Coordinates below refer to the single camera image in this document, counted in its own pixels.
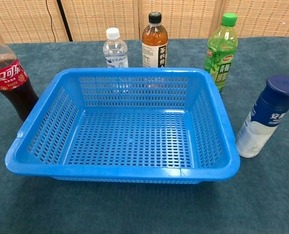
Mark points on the amber tea bottle black cap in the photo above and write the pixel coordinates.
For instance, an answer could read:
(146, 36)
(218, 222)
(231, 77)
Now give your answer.
(154, 39)

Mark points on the clear water bottle white cap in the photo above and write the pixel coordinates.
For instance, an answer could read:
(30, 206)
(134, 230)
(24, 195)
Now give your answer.
(115, 51)

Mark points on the cola bottle red label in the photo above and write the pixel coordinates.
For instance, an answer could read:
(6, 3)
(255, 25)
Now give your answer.
(12, 80)

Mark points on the teal table cloth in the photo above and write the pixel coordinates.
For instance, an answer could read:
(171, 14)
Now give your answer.
(134, 209)

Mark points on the green tea bottle green cap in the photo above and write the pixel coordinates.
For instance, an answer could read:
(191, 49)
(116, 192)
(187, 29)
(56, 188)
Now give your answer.
(221, 56)

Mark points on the blue and white milk bottle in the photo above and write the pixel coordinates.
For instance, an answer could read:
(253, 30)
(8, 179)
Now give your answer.
(264, 117)

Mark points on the blue perforated plastic basket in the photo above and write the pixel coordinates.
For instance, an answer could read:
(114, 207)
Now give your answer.
(125, 171)

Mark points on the woven bamboo folding screen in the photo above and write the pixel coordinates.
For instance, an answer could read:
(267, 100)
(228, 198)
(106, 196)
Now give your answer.
(98, 17)

